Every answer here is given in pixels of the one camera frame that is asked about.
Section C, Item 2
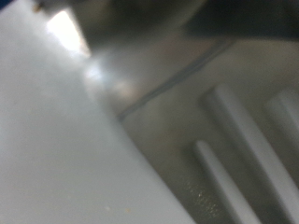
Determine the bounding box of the silver toaster oven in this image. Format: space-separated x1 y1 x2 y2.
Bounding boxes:
0 0 299 224

